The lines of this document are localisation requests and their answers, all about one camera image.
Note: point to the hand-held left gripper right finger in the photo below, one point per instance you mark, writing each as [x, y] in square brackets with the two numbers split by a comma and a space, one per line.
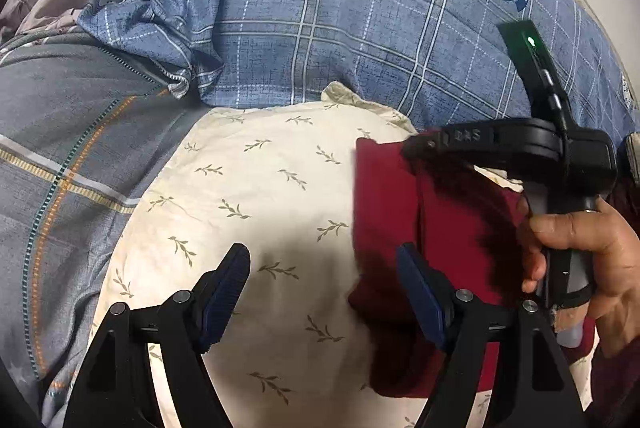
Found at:
[422, 298]

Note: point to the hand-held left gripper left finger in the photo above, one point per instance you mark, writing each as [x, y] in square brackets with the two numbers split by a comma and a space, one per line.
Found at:
[225, 298]

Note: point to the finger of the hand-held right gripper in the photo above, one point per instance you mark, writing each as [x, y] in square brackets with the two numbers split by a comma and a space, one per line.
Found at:
[445, 142]

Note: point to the red fleece garment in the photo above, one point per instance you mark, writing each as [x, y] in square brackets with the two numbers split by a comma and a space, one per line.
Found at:
[390, 208]

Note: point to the person's right hand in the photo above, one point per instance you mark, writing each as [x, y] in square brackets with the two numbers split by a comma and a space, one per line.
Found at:
[615, 258]

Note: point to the cream leaf-print pillow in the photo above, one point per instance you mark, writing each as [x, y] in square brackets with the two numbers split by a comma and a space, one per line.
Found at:
[250, 183]

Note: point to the blue plaid quilt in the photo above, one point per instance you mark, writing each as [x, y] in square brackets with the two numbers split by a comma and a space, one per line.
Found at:
[325, 8]

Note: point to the grey striped quilt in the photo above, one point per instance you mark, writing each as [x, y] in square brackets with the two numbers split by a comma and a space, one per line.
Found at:
[75, 133]

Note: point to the mauve crumpled cloth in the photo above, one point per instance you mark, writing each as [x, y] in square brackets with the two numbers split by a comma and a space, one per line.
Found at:
[35, 8]

